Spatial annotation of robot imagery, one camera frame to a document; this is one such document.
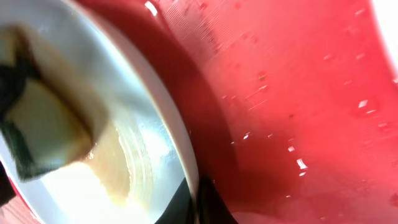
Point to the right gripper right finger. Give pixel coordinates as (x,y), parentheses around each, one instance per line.
(210,206)

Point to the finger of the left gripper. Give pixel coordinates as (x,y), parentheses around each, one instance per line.
(6,191)

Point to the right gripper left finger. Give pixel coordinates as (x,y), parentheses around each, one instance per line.
(180,209)

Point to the light blue plate bottom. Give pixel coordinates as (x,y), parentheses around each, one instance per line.
(143,154)

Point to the light blue plate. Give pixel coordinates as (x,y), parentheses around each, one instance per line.
(143,154)
(385,12)

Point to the green yellow sponge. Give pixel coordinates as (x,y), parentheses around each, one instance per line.
(50,116)

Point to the light blue plate top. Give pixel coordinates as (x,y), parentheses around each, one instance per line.
(385,12)

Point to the red plastic tray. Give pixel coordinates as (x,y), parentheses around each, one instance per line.
(290,106)

